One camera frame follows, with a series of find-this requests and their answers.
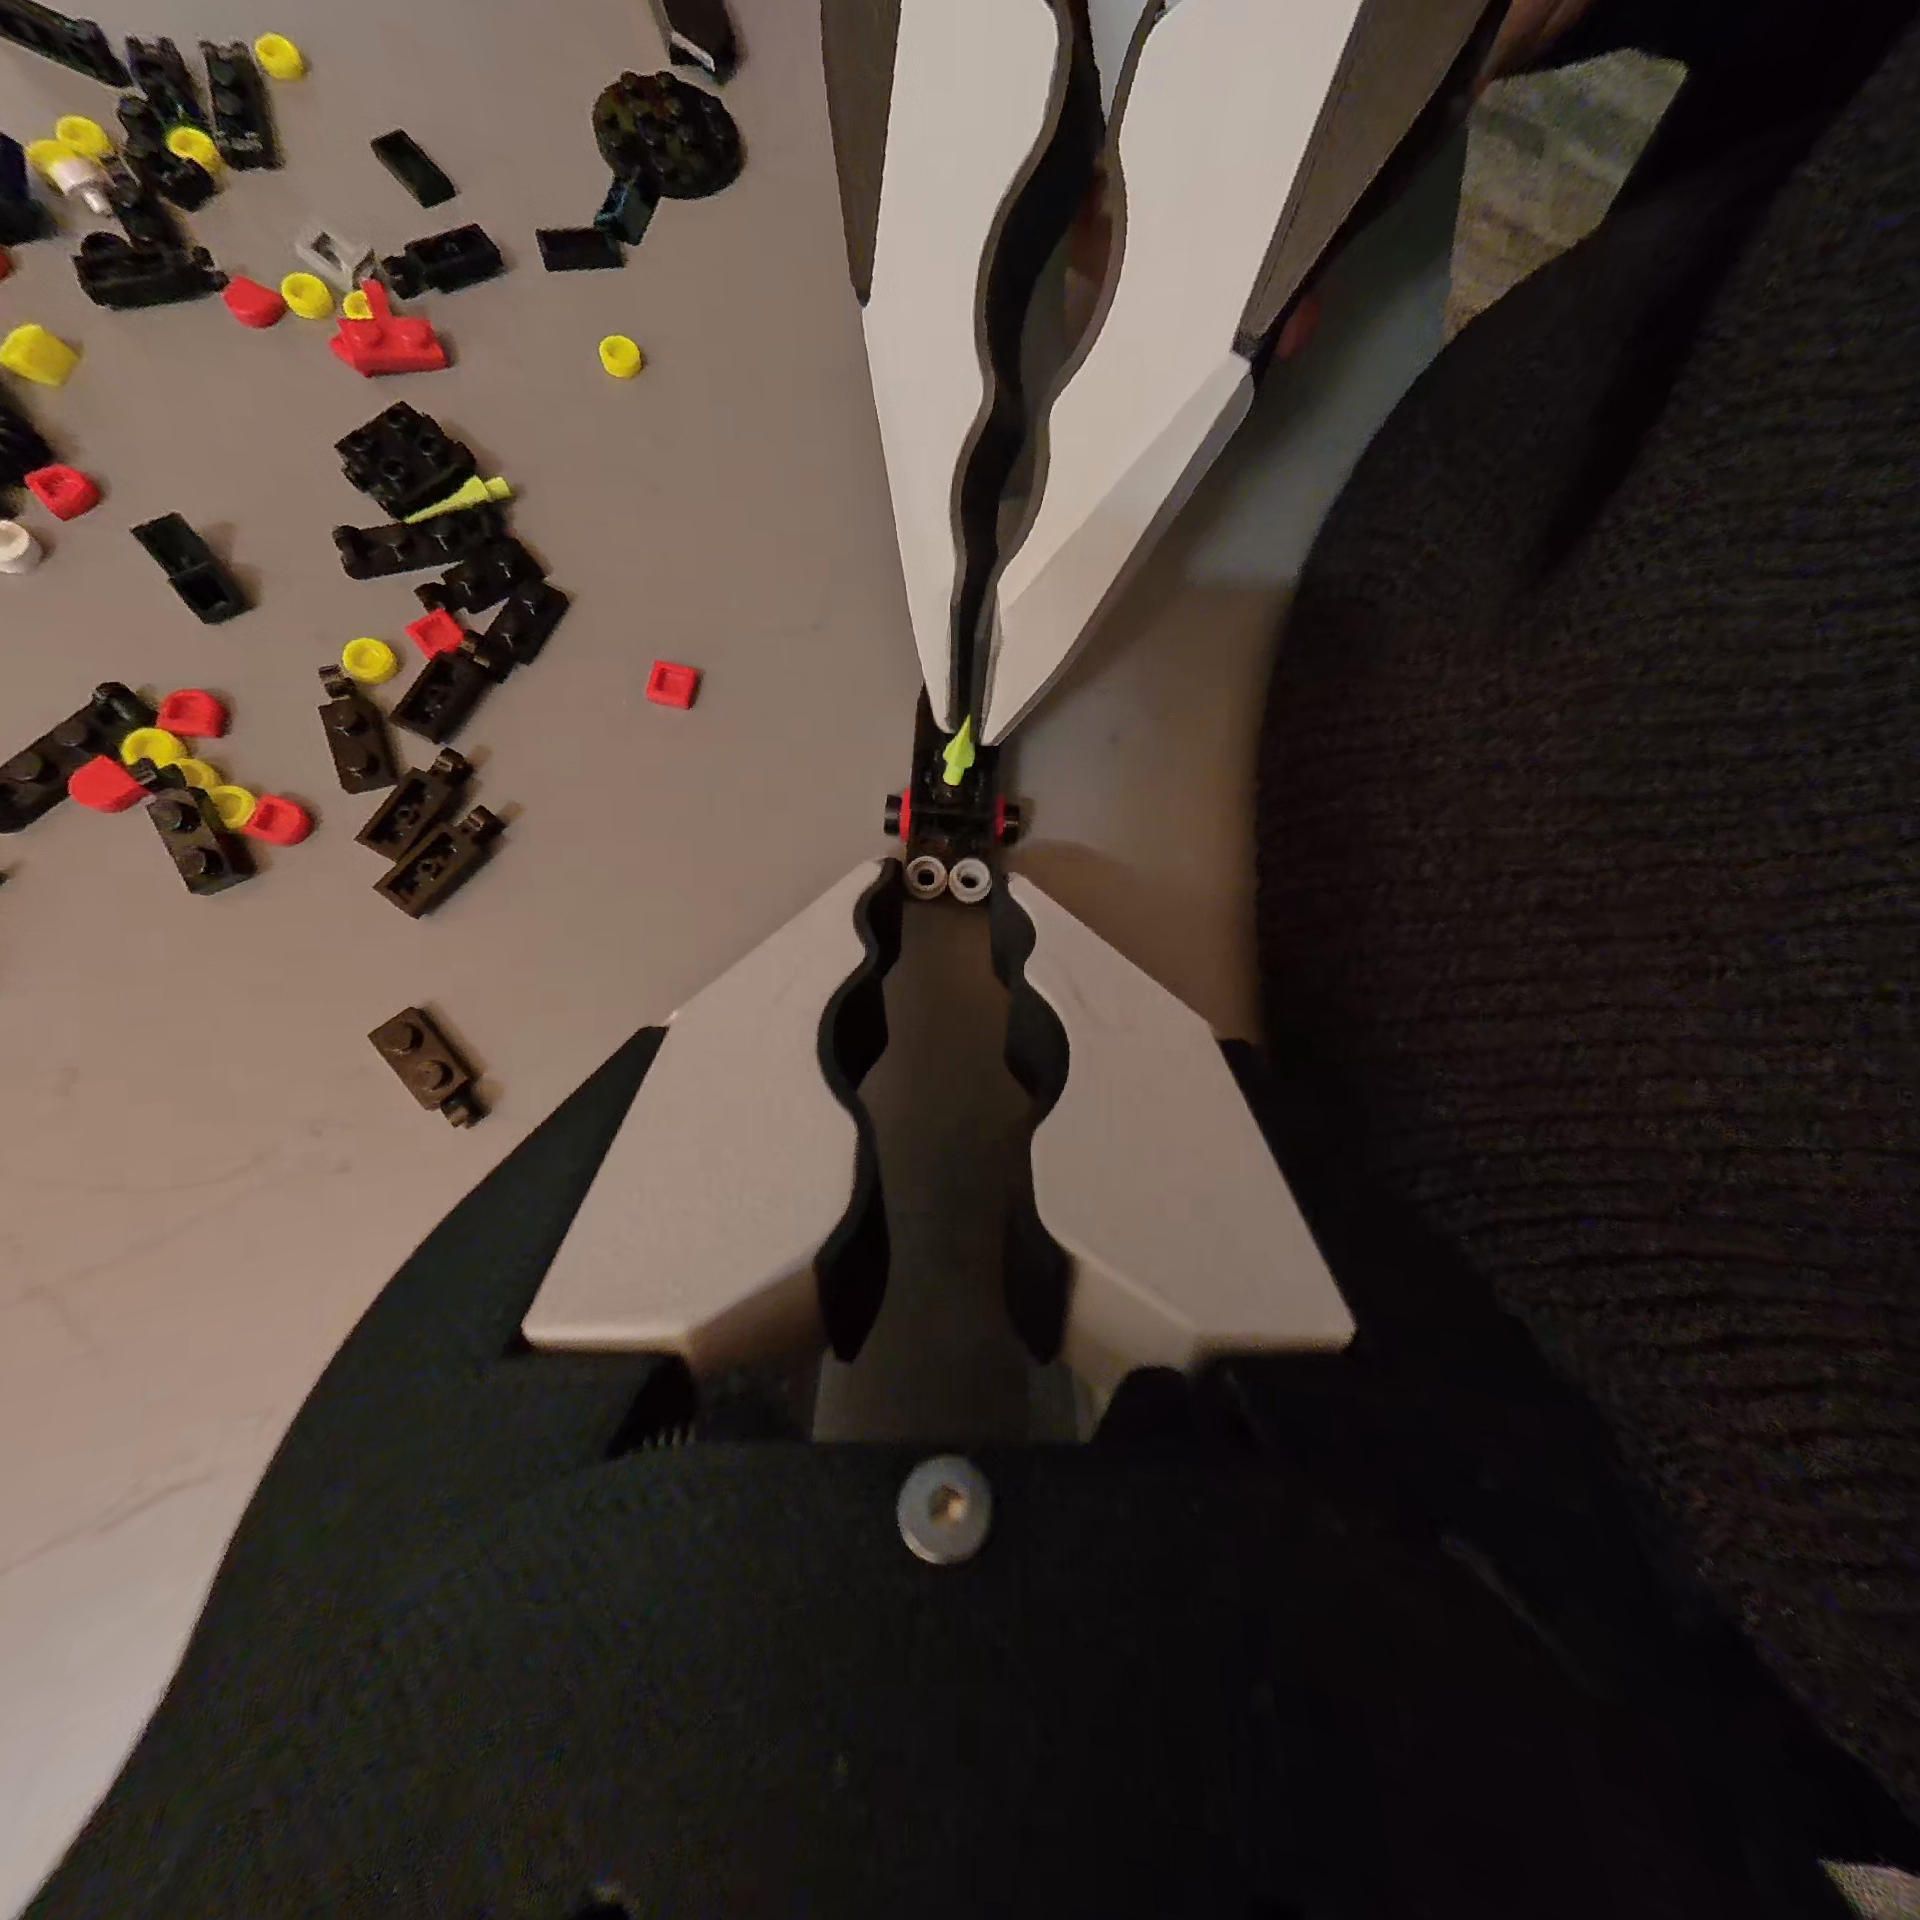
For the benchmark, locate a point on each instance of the yellow round lego stud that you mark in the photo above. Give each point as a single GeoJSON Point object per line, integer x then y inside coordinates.
{"type": "Point", "coordinates": [620, 354]}

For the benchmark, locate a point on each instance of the pile of loose lego pieces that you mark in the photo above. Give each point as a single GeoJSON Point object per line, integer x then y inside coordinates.
{"type": "Point", "coordinates": [398, 818]}

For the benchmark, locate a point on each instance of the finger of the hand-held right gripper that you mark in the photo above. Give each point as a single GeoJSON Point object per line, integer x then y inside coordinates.
{"type": "Point", "coordinates": [946, 183]}
{"type": "Point", "coordinates": [1186, 225]}

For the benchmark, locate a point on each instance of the person's black knit sweater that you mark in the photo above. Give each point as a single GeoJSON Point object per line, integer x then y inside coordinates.
{"type": "Point", "coordinates": [1649, 1050]}

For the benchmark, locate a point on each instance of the black lego head assembly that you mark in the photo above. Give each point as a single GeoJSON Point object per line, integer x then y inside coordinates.
{"type": "Point", "coordinates": [961, 822]}

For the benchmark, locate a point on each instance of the dark brown lego hinge plate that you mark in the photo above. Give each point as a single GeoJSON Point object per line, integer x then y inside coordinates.
{"type": "Point", "coordinates": [427, 1059]}

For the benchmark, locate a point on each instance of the person's right forearm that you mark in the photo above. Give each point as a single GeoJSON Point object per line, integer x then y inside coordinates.
{"type": "Point", "coordinates": [1801, 149]}

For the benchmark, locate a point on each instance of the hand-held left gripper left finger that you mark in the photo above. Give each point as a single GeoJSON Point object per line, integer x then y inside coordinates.
{"type": "Point", "coordinates": [720, 1170]}

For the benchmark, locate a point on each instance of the small red square lego tile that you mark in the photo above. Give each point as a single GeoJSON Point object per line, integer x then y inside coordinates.
{"type": "Point", "coordinates": [675, 683]}

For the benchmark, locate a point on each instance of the small black round lego plate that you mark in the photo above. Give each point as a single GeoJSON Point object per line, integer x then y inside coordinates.
{"type": "Point", "coordinates": [668, 133]}

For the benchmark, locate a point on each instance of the black square lego brick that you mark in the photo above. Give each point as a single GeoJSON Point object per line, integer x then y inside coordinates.
{"type": "Point", "coordinates": [398, 459]}

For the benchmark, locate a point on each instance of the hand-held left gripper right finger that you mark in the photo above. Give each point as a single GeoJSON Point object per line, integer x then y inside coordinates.
{"type": "Point", "coordinates": [1186, 1186]}

